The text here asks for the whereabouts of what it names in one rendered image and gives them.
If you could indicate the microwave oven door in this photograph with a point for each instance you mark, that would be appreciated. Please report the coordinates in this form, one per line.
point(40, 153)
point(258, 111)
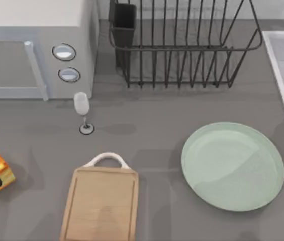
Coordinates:
point(3, 65)

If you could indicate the pale microwave oven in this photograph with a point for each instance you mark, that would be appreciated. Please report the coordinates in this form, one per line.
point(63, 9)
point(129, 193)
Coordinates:
point(86, 30)

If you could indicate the pale green plate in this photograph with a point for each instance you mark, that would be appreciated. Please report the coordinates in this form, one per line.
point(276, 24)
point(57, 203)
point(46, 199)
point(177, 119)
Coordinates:
point(232, 165)

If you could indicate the round microwave knob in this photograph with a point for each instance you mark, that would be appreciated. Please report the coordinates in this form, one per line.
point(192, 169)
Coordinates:
point(64, 51)
point(69, 74)

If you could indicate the clear wine glass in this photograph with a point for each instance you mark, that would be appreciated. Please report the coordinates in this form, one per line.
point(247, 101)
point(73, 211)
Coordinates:
point(81, 105)

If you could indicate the black cutlery holder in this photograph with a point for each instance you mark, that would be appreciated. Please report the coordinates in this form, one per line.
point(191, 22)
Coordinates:
point(122, 22)

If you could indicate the wooden cutting board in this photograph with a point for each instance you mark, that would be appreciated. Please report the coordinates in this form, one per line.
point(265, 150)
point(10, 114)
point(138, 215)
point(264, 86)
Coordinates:
point(101, 200)

